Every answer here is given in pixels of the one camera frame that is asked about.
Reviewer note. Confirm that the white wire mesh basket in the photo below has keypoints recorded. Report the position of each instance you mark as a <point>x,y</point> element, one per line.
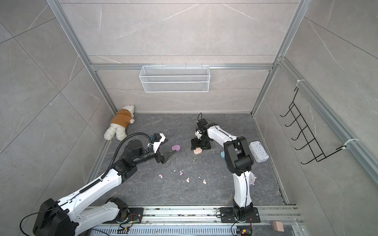
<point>175,78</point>

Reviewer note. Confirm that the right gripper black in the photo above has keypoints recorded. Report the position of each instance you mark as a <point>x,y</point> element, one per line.
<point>196,144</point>

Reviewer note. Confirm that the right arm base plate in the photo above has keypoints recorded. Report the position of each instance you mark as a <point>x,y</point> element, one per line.
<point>231,215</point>

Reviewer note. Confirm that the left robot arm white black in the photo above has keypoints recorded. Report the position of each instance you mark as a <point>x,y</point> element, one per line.
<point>69,215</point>

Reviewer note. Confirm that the teddy bear with brown hoodie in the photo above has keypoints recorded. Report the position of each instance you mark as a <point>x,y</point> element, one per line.
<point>119,123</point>

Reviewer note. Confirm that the purple earbud charging case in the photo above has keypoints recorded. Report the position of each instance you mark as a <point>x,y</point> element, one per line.
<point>176,148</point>

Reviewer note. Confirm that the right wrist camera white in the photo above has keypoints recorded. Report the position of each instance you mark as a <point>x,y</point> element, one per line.
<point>198,134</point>

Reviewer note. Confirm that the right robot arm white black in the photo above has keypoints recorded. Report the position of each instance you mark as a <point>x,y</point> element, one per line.
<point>238,159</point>

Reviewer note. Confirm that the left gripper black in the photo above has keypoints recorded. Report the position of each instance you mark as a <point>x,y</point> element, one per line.
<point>165,158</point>

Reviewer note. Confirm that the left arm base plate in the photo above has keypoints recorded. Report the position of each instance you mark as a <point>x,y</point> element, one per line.
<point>133,214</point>

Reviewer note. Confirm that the white power strip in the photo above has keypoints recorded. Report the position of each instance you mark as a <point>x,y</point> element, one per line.
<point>259,153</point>

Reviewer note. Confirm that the black wire hook rack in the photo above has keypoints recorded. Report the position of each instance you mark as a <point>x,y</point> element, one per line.
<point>307,134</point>

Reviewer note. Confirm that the peach earbud charging case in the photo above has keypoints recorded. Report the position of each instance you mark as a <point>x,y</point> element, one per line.
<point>198,151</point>

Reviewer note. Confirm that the pink box on rail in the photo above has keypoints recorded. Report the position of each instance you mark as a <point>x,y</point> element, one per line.
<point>277,226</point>

